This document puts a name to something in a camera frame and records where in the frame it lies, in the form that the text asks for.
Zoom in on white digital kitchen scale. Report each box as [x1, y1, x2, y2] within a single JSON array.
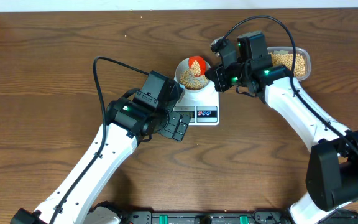
[[174, 81, 219, 126]]

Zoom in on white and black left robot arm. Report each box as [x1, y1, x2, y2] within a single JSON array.
[[11, 71, 190, 223]]

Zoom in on white plastic bowl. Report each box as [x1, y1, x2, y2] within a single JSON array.
[[175, 58, 209, 90]]

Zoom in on red plastic measuring scoop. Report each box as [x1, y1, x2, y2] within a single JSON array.
[[188, 56, 207, 77]]

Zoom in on black mounting rail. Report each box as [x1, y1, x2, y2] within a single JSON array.
[[119, 209, 294, 224]]

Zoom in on clear container of soybeans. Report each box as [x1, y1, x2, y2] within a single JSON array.
[[267, 47, 311, 81]]

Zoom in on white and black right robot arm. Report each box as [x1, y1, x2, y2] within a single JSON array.
[[205, 31, 358, 223]]

